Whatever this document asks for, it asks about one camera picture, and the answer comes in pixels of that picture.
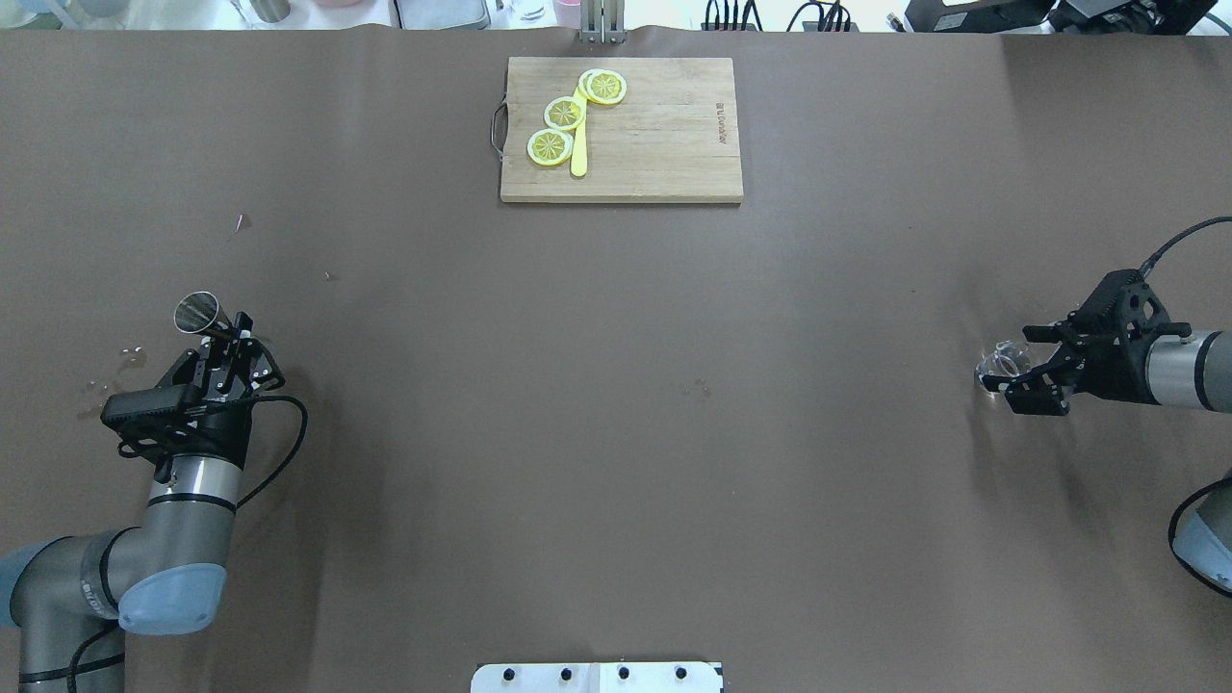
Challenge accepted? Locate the lemon slice one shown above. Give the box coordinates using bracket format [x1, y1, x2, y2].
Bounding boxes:
[579, 69, 628, 106]

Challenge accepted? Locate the metal lidded tray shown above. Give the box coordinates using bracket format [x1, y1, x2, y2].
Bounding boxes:
[395, 0, 490, 31]

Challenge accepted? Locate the white camera post base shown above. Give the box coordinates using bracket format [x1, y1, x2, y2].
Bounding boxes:
[469, 661, 726, 692]

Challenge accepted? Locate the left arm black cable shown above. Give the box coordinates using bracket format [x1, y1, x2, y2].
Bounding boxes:
[58, 393, 309, 693]

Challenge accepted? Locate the clear glass shaker cup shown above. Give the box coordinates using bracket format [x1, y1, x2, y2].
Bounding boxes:
[975, 342, 1034, 395]

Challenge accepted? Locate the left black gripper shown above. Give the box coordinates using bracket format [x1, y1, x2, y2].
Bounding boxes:
[159, 311, 286, 469]

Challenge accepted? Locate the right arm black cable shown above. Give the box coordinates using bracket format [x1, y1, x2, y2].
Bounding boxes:
[1140, 216, 1232, 280]

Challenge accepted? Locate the yellow plastic knife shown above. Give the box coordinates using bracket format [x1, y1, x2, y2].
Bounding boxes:
[569, 67, 598, 179]

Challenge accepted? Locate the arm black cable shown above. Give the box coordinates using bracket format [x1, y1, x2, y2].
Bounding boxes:
[1140, 216, 1232, 280]
[58, 393, 309, 693]

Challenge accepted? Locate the bamboo cutting board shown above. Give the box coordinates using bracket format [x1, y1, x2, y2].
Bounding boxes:
[499, 57, 744, 205]

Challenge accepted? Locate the lemon slice three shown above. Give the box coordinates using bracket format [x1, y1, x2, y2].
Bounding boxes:
[526, 128, 574, 166]

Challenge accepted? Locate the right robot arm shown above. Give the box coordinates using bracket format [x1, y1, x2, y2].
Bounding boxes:
[978, 269, 1231, 601]

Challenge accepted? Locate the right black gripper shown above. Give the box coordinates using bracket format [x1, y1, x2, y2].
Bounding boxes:
[1005, 270, 1194, 417]

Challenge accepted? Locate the steel measuring jigger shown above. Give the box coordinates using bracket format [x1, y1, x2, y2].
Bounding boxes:
[172, 291, 233, 339]

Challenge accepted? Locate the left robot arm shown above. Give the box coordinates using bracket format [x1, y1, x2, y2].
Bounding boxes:
[2, 293, 285, 692]

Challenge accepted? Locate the aluminium frame post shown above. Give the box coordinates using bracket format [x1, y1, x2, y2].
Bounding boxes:
[577, 0, 628, 44]

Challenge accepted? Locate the lemon slice two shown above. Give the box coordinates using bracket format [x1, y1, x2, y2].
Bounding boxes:
[543, 95, 588, 133]

